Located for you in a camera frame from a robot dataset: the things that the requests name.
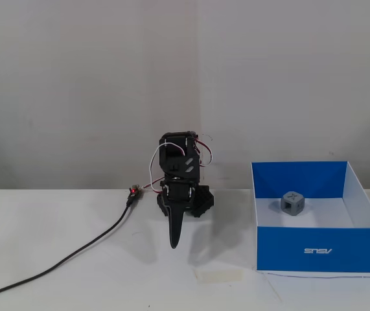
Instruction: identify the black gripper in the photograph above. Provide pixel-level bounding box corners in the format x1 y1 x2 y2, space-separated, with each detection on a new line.
160 177 198 249

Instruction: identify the gray cube block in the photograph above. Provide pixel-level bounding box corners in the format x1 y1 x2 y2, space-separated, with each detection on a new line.
281 191 305 217

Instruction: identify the blue white cardboard box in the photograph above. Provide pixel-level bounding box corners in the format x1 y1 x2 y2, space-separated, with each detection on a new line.
251 161 370 273

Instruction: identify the small controller board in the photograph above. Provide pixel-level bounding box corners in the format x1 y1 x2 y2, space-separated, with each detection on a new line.
128 184 143 200

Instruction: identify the clear tape piece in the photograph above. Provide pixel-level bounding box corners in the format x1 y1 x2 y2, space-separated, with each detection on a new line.
194 268 244 284

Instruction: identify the red white servo wire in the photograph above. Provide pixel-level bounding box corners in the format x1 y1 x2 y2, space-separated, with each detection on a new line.
147 137 214 192

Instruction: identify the black power cable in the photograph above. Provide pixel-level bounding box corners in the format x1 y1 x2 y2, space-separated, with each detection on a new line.
0 194 140 301

